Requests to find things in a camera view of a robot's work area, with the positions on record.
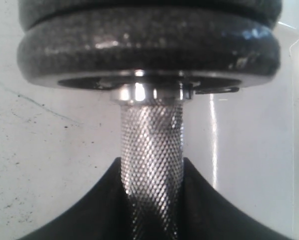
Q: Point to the black weight plate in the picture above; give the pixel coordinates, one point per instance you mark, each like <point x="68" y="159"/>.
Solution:
<point x="265" y="12"/>
<point x="102" y="50"/>

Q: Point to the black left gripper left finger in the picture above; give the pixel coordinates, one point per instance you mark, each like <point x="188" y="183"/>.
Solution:
<point x="101" y="214"/>

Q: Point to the chrome threaded dumbbell bar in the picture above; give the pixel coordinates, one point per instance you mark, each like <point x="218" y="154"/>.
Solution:
<point x="152" y="156"/>

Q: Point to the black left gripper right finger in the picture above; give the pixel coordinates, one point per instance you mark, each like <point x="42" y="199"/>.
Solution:
<point x="206" y="215"/>

